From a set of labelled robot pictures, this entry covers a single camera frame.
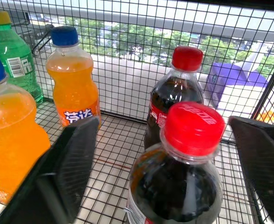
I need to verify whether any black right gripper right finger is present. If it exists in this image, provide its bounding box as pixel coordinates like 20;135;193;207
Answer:
227;116;274;224

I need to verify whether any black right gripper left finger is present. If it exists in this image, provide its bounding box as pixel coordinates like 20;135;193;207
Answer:
0;116;100;224

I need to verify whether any cola bottle with red cap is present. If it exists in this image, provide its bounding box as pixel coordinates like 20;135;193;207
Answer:
124;101;226;224
143;46;205;150

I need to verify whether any orange soda bottle blue cap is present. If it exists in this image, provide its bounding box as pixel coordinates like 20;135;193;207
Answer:
45;25;102;130
0;54;51;205

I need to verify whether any purple and white box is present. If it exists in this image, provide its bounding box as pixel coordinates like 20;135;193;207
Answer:
205;52;269;109

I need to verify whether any green soda bottle yellow cap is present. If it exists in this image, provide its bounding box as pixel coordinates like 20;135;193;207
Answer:
0;9;44;105

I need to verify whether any black wire mesh rack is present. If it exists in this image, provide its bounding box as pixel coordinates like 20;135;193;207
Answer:
0;0;274;224

